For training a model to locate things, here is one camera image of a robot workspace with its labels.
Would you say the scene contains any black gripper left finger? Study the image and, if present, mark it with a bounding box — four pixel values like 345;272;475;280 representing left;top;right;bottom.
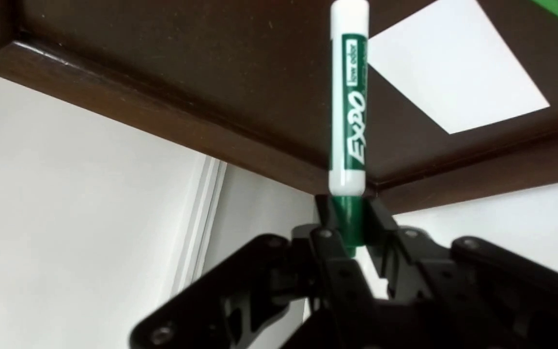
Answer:
128;193;374;349

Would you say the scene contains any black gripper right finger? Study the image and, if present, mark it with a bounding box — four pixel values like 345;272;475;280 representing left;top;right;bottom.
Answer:
355;193;558;349

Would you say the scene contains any green Expo marker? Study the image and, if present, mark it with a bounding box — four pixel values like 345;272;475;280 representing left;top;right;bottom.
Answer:
326;0;372;259

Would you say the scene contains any white paper card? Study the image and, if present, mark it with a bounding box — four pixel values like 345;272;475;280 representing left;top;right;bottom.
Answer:
366;0;550;136

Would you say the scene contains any dark wooden nightstand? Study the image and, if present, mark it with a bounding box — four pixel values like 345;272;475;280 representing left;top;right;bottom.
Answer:
0;0;558;218

